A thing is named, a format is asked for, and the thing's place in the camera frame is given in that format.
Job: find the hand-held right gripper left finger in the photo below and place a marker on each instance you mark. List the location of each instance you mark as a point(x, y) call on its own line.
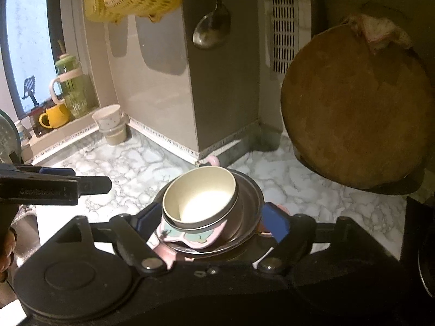
point(148, 217)

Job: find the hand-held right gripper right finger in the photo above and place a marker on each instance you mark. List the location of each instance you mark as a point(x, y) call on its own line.
point(276, 222)

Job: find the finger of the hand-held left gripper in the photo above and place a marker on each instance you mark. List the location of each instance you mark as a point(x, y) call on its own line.
point(57, 172)
point(95, 186)

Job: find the large steel bowl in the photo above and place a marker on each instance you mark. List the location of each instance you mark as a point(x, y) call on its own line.
point(253, 207)

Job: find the pink steel-lined bowl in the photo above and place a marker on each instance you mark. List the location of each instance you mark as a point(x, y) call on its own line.
point(193, 239)

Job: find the beige bowl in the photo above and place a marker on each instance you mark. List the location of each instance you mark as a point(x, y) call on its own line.
point(115, 137)
point(200, 200)

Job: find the person's left hand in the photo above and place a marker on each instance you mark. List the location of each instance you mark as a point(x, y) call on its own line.
point(6, 254)

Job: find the stainless steel sink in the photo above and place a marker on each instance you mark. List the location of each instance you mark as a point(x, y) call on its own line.
point(25, 231)

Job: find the beige bowl under floral bowl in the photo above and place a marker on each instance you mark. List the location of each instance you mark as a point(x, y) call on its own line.
point(115, 137)

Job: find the yellow mug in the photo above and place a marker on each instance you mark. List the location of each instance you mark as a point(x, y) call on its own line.
point(56, 115)

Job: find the steel colander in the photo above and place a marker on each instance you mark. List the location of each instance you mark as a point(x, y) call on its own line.
point(6, 135)

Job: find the white floral bowl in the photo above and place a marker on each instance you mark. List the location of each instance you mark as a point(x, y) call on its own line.
point(107, 115)

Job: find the green water jug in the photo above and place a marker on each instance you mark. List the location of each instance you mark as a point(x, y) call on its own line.
point(76, 98)

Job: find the music note trim tape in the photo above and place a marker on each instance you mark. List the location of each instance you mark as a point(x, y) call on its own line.
point(163, 139)

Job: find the black spatula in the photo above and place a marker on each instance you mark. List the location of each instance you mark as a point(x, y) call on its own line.
point(29, 85)

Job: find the round wooden cutting board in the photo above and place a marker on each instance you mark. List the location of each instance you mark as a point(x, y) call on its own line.
point(353, 108)

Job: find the dark appliance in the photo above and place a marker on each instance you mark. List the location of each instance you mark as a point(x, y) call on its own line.
point(419, 244)

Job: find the window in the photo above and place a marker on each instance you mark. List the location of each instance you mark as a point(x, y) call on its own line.
point(30, 23)

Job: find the hanging steel ladle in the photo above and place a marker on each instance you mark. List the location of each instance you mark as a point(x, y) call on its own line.
point(210, 30)

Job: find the white vent grille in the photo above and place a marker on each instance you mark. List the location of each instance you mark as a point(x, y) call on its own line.
point(283, 27)

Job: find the crumpled pale cloth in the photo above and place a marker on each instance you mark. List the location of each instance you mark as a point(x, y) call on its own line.
point(377, 29)

